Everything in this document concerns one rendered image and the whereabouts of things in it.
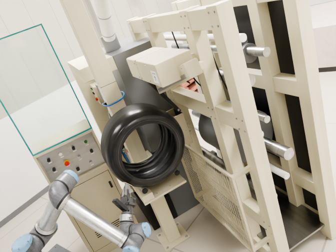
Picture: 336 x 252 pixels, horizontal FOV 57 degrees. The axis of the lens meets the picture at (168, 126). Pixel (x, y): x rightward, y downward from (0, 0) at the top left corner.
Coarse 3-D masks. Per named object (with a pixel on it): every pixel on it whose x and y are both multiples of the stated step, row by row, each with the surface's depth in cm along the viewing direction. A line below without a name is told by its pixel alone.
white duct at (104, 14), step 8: (96, 0) 241; (104, 0) 242; (96, 8) 249; (104, 8) 248; (104, 16) 254; (104, 24) 261; (112, 24) 267; (104, 32) 269; (112, 32) 272; (112, 40) 279
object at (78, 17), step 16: (64, 0) 207; (80, 0) 211; (80, 16) 214; (80, 32) 216; (96, 48) 223; (96, 64) 226; (96, 80) 232; (112, 80) 234; (112, 96) 237; (112, 112) 240; (128, 144) 253; (160, 208) 282; (160, 224) 292
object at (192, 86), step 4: (188, 80) 591; (192, 80) 587; (180, 84) 567; (184, 84) 570; (188, 84) 582; (192, 84) 616; (188, 88) 595; (192, 88) 592; (196, 88) 594; (188, 108) 588
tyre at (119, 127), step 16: (128, 112) 211; (144, 112) 210; (160, 112) 215; (112, 128) 208; (128, 128) 205; (160, 128) 247; (176, 128) 220; (112, 144) 206; (160, 144) 251; (176, 144) 223; (112, 160) 208; (144, 160) 251; (160, 160) 251; (176, 160) 227; (128, 176) 214; (144, 176) 241; (160, 176) 225
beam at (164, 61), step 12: (156, 48) 226; (168, 48) 210; (132, 60) 217; (144, 60) 200; (156, 60) 187; (168, 60) 182; (180, 60) 185; (132, 72) 232; (144, 72) 204; (156, 72) 181; (168, 72) 184; (156, 84) 192; (168, 84) 186
